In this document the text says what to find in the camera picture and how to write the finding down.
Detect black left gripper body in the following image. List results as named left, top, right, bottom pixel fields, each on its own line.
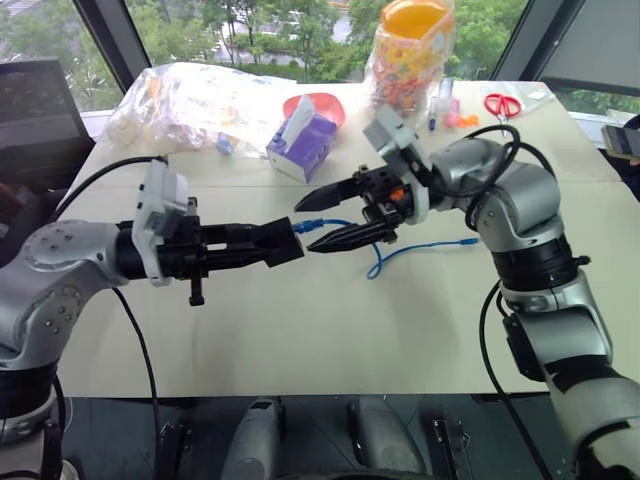
left=155, top=212, right=211, bottom=307

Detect black monitor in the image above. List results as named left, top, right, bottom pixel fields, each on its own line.
left=0, top=58, right=96, bottom=192

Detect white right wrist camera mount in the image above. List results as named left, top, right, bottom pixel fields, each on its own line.
left=363, top=105, right=432, bottom=225

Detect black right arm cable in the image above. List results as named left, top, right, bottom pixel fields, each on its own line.
left=432, top=124, right=564, bottom=480

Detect colourful jar with orange lid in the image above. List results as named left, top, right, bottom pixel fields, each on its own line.
left=366, top=0, right=457, bottom=120

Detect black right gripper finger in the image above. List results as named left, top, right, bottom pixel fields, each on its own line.
left=305, top=221, right=399, bottom=255
left=294, top=178, right=364, bottom=213

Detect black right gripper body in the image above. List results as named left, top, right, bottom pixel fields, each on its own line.
left=351, top=163, right=417, bottom=246

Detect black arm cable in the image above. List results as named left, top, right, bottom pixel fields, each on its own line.
left=432, top=124, right=564, bottom=480
left=49, top=155, right=169, bottom=480

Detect small pink toy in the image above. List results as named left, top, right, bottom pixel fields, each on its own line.
left=443, top=98, right=463, bottom=129

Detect dark window frame beam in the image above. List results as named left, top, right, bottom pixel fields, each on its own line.
left=72, top=0, right=154, bottom=96
left=492, top=0, right=640, bottom=95

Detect red plastic bowl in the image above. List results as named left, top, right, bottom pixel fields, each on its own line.
left=282, top=92, right=348, bottom=129

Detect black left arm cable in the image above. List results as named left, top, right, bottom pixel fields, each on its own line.
left=49, top=155, right=169, bottom=480

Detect person in dark clothes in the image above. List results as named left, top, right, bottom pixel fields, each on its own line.
left=602, top=113, right=640, bottom=204

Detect small black box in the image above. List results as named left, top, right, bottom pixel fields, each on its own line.
left=254, top=216, right=307, bottom=268

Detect red scissors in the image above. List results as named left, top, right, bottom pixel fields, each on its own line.
left=483, top=92, right=523, bottom=140

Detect clear plastic bag with items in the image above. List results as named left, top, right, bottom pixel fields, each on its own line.
left=102, top=62, right=282, bottom=159

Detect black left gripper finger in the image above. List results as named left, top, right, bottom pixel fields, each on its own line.
left=199, top=222, right=267, bottom=246
left=201, top=243, right=274, bottom=269

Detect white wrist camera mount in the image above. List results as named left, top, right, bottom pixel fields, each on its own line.
left=363, top=105, right=432, bottom=225
left=132, top=159, right=199, bottom=289

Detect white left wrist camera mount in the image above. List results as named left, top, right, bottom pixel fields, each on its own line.
left=132, top=159, right=199, bottom=289

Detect grey rounded robot leg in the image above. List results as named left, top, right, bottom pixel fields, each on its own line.
left=233, top=396, right=283, bottom=480
left=347, top=395, right=427, bottom=477

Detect blue Ethernet cable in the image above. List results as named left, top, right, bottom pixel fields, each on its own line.
left=291, top=217, right=481, bottom=281

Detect purple tissue box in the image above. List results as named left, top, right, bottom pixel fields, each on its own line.
left=265, top=94, right=337, bottom=185

